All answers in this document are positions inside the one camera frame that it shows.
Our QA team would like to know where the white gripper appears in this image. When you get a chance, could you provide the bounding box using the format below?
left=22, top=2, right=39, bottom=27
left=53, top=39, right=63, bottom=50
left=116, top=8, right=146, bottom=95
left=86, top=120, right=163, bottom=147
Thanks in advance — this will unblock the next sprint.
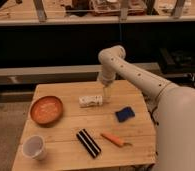
left=97, top=71, right=116, bottom=102

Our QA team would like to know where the white plastic bottle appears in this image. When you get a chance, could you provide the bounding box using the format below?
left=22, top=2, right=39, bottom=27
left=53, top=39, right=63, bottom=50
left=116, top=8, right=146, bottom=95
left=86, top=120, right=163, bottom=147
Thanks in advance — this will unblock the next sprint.
left=79, top=95, right=103, bottom=108

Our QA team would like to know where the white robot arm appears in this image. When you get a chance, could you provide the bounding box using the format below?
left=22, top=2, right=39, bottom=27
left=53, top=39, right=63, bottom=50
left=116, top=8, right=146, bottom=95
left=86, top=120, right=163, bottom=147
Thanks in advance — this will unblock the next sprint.
left=98, top=45, right=195, bottom=171

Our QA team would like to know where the orange ceramic bowl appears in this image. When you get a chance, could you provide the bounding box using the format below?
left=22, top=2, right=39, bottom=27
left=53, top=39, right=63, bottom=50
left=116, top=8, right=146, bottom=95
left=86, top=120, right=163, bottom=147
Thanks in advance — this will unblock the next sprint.
left=30, top=96, right=63, bottom=125

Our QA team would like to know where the blue sponge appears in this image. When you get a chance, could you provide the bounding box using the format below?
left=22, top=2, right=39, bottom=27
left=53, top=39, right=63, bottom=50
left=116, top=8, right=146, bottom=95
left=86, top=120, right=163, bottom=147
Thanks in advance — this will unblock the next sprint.
left=115, top=107, right=135, bottom=122

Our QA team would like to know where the wooden table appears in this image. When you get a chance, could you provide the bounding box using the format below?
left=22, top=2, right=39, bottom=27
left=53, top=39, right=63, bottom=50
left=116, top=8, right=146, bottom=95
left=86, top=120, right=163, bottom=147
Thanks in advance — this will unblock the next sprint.
left=12, top=80, right=156, bottom=171

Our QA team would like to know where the black striped rectangular box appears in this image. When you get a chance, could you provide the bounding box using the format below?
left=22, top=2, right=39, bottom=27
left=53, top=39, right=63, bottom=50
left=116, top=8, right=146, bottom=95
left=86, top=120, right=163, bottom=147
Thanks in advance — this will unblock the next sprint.
left=76, top=129, right=101, bottom=158

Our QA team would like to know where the black box on right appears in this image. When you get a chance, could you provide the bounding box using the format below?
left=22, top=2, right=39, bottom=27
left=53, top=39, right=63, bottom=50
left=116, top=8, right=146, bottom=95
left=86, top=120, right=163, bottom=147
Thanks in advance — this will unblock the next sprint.
left=158, top=48, right=195, bottom=73

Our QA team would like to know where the cluttered tray on shelf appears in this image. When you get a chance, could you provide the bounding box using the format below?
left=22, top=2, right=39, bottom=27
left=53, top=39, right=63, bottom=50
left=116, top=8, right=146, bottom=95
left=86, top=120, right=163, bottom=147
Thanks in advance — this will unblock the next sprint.
left=89, top=0, right=147, bottom=16

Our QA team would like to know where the metal shelf rack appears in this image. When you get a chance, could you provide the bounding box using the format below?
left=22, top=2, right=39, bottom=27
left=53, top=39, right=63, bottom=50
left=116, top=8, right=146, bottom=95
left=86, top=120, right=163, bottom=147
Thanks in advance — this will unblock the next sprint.
left=0, top=0, right=195, bottom=86

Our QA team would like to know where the translucent plastic cup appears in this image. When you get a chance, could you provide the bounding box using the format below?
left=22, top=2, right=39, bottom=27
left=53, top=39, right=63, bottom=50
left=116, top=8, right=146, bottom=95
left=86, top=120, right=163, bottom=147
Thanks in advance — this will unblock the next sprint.
left=22, top=135, right=47, bottom=160

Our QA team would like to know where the orange handled tool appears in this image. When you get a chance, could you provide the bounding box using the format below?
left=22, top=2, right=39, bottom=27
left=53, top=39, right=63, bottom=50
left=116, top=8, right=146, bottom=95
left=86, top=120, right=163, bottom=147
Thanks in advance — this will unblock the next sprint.
left=101, top=133, right=131, bottom=147

